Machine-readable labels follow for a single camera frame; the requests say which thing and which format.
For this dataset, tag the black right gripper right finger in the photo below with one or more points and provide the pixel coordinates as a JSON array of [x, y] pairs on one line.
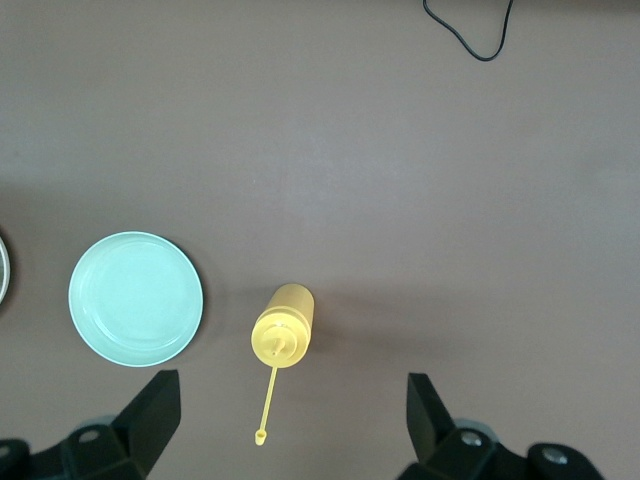
[[435, 440]]

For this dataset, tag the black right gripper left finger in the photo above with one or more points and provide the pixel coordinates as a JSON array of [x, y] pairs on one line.
[[140, 440]]

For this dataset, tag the yellow squeeze bottle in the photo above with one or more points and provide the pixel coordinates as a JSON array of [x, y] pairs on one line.
[[287, 315]]

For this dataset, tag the mint green plate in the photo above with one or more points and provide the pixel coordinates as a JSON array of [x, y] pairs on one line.
[[135, 300]]

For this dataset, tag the beige plate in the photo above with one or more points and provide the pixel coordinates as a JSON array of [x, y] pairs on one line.
[[4, 270]]

